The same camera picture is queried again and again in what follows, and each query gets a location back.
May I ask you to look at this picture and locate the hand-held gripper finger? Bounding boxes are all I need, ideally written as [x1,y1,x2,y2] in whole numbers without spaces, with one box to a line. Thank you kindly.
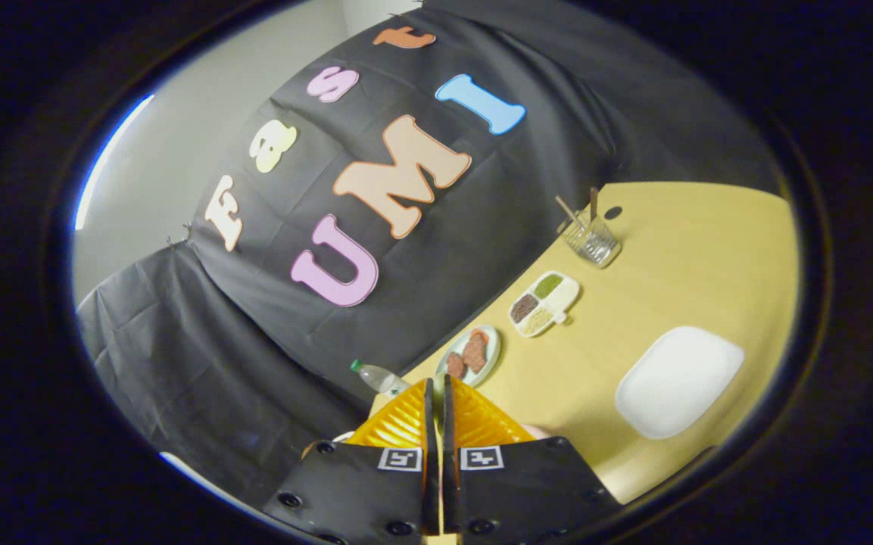
[263,377,441,545]
[441,374,623,545]

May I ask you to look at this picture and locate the clear plastic water bottle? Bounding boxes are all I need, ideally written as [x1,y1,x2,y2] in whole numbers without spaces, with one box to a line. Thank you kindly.
[351,360,412,400]

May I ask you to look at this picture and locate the large brown meat piece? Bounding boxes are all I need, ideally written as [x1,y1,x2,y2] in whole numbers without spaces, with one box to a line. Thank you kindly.
[463,329,490,373]

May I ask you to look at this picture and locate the pale teal round plate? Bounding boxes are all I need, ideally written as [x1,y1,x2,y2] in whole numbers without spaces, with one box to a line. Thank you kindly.
[435,325,502,391]

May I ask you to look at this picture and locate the pale beans portion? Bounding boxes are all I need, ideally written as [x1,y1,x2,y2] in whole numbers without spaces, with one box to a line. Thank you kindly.
[522,307,556,335]

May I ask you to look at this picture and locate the white divided dish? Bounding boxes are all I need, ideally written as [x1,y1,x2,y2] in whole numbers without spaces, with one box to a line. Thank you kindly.
[508,271,581,338]

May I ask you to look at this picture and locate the black backdrop cloth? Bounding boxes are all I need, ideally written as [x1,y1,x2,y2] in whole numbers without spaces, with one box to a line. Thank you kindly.
[76,0,781,508]

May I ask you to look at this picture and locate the white square plate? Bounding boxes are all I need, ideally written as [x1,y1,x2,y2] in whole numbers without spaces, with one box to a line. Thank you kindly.
[615,326,745,441]

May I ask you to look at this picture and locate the clear glass cup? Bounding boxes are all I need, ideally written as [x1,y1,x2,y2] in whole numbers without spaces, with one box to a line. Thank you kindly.
[562,216,622,269]

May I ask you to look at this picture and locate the leaning wooden stick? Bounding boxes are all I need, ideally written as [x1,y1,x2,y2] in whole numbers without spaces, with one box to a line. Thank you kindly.
[555,195,585,231]

